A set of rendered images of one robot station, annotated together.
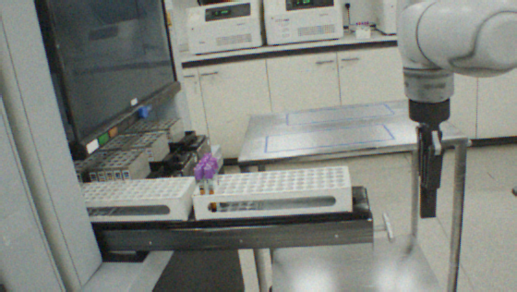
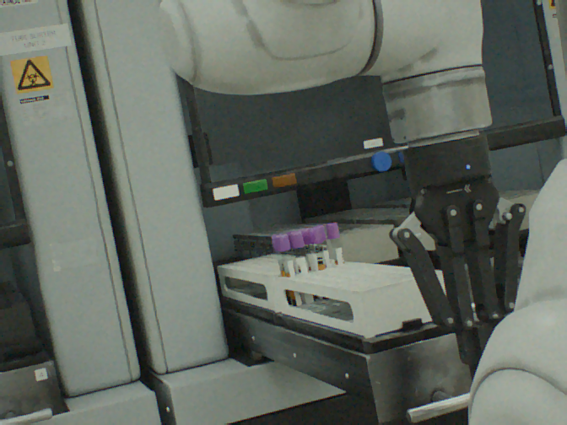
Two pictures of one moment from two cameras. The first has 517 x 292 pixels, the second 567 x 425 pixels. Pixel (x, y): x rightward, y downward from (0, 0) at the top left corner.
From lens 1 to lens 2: 110 cm
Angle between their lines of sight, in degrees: 63
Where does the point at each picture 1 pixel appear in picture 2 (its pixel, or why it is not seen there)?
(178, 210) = (271, 295)
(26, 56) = (134, 73)
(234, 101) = not seen: outside the picture
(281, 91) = not seen: outside the picture
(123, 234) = (240, 320)
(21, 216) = (85, 248)
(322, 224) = (335, 347)
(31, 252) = (89, 291)
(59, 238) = (144, 293)
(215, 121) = not seen: outside the picture
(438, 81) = (393, 106)
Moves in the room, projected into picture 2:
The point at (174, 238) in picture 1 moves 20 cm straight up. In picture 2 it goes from (262, 336) to (234, 188)
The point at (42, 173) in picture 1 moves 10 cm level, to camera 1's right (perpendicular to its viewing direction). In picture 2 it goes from (136, 209) to (160, 207)
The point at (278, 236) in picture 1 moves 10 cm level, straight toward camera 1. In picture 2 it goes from (313, 356) to (234, 379)
